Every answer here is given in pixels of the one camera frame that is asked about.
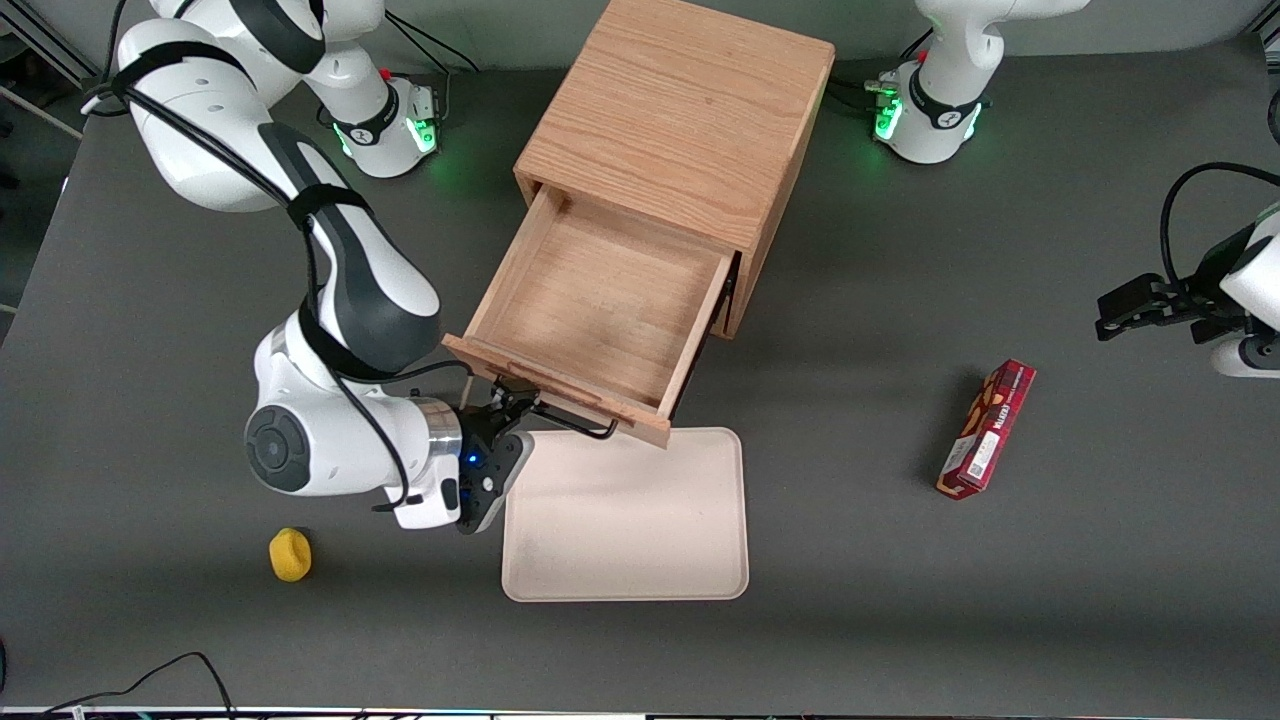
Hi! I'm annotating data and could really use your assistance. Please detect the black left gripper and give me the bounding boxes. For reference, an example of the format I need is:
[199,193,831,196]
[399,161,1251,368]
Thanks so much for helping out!
[1095,225,1257,346]

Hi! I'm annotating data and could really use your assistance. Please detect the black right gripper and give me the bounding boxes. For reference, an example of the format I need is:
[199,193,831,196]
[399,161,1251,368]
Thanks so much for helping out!
[458,384,545,463]

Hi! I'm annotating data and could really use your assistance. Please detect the wooden drawer with black handle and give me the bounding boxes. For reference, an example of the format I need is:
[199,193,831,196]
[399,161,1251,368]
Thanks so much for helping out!
[442,184,737,450]

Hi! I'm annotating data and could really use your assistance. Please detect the wooden oak drawer cabinet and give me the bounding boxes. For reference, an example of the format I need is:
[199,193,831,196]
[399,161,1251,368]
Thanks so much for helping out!
[513,0,836,340]

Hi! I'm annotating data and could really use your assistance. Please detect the beige rectangular tray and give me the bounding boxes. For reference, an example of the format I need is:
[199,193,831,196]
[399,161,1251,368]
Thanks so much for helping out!
[501,427,750,603]

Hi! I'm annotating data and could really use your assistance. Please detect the red snack box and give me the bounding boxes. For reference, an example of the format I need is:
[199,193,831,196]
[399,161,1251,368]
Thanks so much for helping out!
[936,359,1037,500]

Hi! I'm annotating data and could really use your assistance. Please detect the yellow lemon toy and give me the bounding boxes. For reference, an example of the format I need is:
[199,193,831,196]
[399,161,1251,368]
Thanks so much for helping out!
[268,527,313,583]

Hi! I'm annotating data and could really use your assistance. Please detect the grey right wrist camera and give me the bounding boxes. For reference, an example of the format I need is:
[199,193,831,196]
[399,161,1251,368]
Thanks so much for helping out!
[456,430,537,536]

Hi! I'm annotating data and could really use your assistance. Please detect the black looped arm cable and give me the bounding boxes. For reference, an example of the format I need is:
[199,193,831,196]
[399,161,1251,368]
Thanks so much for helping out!
[1159,162,1280,288]

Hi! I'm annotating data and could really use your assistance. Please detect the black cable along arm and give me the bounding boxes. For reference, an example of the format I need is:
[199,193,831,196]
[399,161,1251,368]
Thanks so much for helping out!
[82,0,471,513]

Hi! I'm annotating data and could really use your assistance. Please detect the black base cables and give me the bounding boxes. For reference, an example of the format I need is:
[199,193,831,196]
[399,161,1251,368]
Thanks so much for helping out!
[382,12,481,129]
[828,28,937,109]

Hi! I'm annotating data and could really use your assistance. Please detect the black cable on floor edge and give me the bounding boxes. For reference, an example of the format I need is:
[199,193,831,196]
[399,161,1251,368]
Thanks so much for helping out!
[40,652,237,719]

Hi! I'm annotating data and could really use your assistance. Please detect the aluminium frame rail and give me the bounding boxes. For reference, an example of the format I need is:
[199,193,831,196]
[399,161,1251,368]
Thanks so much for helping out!
[0,0,99,86]

